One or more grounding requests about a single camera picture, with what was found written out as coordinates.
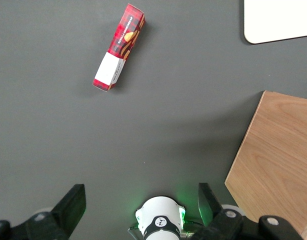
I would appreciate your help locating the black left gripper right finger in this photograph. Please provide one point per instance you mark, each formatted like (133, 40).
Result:
(218, 222)

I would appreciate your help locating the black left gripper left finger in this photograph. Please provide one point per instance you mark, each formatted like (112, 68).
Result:
(68, 210)

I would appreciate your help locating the red cookie box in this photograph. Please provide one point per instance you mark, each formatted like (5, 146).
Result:
(123, 37)

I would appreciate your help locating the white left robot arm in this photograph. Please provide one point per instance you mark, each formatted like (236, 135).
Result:
(159, 207)

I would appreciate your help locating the cream rectangular tray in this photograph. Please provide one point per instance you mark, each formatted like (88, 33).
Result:
(278, 17)

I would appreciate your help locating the wooden drawer cabinet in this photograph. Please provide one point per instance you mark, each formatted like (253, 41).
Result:
(276, 155)

